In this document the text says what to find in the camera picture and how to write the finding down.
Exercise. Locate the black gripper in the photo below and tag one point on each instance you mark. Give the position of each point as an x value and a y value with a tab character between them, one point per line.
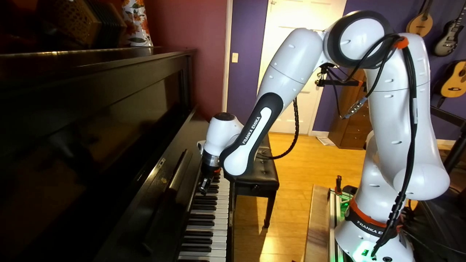
210	168

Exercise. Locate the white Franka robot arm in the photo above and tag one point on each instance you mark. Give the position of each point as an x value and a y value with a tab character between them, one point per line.
388	146

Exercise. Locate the black tufted piano bench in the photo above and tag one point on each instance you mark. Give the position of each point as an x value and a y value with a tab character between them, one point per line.
260	177

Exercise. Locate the black upright piano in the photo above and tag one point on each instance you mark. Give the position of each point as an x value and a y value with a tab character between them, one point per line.
97	146

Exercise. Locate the wooden robot platform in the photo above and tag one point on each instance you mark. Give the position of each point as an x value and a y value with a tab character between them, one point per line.
318	228

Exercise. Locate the brown wooden cabinet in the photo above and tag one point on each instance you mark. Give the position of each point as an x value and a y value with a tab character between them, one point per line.
352	129

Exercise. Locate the colourful painted figurine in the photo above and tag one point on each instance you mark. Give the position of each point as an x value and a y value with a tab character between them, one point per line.
138	24

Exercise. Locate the white panel door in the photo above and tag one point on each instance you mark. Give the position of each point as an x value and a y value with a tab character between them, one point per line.
292	15

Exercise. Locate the woven basket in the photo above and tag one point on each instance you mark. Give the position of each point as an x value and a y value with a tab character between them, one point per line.
74	23

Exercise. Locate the small orange ukulele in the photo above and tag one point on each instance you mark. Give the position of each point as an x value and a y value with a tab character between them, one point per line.
455	82

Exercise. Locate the dark electric guitar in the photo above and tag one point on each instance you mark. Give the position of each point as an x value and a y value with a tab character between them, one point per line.
448	42

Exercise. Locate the white wall light switch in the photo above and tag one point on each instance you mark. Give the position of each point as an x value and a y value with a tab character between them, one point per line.
235	58

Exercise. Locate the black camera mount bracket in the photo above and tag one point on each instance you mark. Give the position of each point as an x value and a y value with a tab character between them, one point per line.
336	82

